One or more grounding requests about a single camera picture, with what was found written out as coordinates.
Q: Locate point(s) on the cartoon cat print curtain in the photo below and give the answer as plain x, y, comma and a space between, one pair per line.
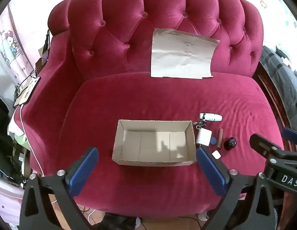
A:
9, 45

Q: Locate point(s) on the pink star print cloth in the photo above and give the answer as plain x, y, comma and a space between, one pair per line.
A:
7, 201

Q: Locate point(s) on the grey plaid blanket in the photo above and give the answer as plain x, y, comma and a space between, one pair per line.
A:
282, 76

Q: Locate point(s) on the white square charger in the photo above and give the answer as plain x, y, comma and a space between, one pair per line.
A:
204, 136

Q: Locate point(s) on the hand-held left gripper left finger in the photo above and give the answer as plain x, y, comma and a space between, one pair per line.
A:
82, 170

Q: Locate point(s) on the white oblong key fob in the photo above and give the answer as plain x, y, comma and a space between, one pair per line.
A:
212, 117

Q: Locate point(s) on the brown paper sheet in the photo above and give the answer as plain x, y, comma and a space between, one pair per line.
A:
182, 55

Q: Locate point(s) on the cardboard box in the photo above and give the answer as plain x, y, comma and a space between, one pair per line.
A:
153, 143

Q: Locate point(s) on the blue oval tag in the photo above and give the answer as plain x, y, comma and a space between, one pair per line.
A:
213, 141

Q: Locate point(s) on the phone with printed case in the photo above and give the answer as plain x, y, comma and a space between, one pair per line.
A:
29, 88

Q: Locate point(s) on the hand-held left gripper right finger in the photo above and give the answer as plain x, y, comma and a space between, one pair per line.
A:
212, 172

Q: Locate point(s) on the white two-prong charger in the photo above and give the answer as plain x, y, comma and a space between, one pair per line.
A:
216, 154

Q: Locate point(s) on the small brown box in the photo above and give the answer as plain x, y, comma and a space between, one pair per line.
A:
41, 60

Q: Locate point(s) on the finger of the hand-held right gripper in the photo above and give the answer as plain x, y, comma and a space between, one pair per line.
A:
292, 134
259, 143

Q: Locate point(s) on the dark clothing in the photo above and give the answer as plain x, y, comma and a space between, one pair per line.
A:
2, 129

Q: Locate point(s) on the glossy black cap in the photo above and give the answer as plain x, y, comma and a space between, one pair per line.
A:
230, 143

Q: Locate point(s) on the brown cosmetic tube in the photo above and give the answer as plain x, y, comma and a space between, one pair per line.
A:
219, 139

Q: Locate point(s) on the red velvet tufted armchair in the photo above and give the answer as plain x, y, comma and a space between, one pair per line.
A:
138, 95

